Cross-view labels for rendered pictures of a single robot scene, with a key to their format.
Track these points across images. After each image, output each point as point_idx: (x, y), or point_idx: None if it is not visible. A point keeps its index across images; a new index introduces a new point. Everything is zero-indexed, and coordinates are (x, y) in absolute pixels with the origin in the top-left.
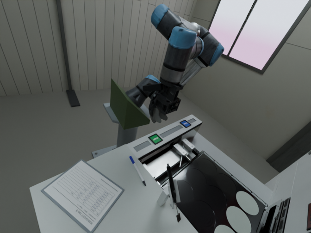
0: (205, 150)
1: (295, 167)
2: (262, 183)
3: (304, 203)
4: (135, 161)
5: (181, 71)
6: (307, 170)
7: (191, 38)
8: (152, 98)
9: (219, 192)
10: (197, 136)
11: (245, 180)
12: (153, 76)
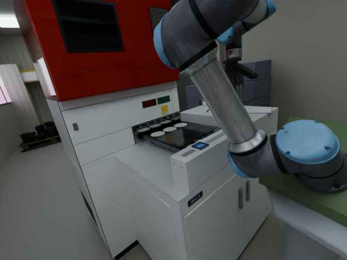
0: (164, 171)
1: (89, 142)
2: (119, 158)
3: (141, 111)
4: None
5: (227, 52)
6: (108, 121)
7: None
8: (242, 76)
9: (175, 133)
10: (169, 184)
11: (136, 157)
12: (301, 119)
